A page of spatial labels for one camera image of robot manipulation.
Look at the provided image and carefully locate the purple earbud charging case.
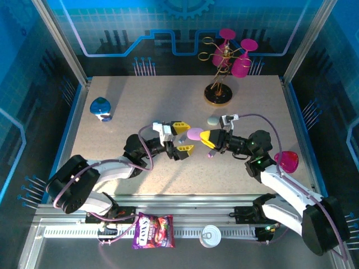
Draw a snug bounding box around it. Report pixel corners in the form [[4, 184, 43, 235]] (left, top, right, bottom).
[[186, 127, 204, 142]]

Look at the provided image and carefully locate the pink plastic cup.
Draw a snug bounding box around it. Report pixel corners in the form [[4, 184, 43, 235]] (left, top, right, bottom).
[[274, 150, 300, 174]]

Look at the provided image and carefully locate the blue figurine on white base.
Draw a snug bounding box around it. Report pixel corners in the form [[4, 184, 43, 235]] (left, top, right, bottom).
[[89, 96, 112, 123]]

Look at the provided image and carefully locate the pink wine glass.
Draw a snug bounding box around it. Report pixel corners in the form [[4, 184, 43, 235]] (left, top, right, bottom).
[[211, 27, 237, 68], [230, 38, 259, 78]]

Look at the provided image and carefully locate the purple candy bag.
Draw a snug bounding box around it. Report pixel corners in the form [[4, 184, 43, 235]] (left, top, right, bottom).
[[131, 212, 176, 250]]

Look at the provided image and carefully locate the silver tin can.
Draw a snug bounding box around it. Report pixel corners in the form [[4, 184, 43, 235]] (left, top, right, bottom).
[[199, 224, 222, 249]]

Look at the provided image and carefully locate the small circuit board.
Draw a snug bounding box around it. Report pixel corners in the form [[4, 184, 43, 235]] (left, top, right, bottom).
[[254, 224, 278, 242], [97, 221, 119, 239]]

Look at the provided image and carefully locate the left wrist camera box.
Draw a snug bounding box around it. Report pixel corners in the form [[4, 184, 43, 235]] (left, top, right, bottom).
[[153, 121, 177, 147]]

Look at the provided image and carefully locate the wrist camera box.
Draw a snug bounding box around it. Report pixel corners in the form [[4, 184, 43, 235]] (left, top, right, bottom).
[[153, 121, 177, 147], [219, 113, 240, 131]]

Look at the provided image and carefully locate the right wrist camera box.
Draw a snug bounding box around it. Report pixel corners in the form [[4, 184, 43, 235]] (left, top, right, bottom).
[[219, 113, 240, 131]]

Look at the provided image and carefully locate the gold wire glass rack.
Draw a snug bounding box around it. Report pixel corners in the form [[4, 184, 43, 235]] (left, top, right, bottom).
[[197, 36, 234, 106]]

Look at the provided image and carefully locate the aluminium enclosure frame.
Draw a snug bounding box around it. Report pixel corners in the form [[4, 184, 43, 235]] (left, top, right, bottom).
[[16, 0, 356, 269]]

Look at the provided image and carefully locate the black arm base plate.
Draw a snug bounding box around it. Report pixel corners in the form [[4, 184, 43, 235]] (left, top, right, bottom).
[[85, 206, 139, 225], [234, 206, 286, 225]]

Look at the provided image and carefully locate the white slotted cable duct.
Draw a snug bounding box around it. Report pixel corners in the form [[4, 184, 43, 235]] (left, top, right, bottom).
[[44, 226, 257, 239]]

